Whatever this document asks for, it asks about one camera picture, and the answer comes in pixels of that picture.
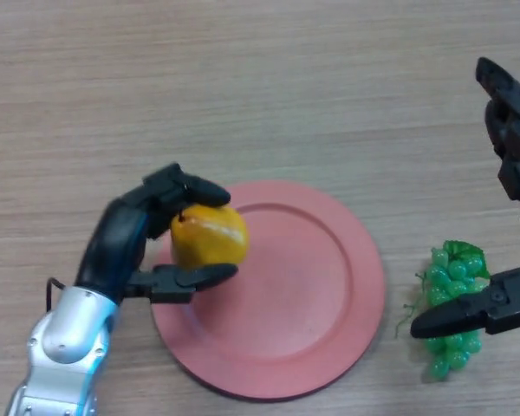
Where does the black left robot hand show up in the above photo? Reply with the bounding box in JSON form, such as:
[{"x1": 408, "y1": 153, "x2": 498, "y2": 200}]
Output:
[{"x1": 75, "y1": 163, "x2": 239, "y2": 307}]

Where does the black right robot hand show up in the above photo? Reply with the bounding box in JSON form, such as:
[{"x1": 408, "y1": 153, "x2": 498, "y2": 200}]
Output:
[{"x1": 410, "y1": 57, "x2": 520, "y2": 340}]

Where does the yellow pear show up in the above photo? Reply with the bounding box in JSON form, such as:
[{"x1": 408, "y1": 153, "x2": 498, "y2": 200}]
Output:
[{"x1": 170, "y1": 205, "x2": 250, "y2": 270}]

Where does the pink round plate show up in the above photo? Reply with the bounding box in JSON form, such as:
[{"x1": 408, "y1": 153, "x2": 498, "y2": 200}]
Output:
[{"x1": 150, "y1": 180, "x2": 387, "y2": 402}]

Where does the green grape bunch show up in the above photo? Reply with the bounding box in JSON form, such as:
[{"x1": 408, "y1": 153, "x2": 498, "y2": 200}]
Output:
[{"x1": 393, "y1": 240, "x2": 491, "y2": 382}]

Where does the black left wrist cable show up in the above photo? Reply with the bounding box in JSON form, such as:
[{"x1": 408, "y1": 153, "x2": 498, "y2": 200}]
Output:
[{"x1": 46, "y1": 276, "x2": 66, "y2": 311}]

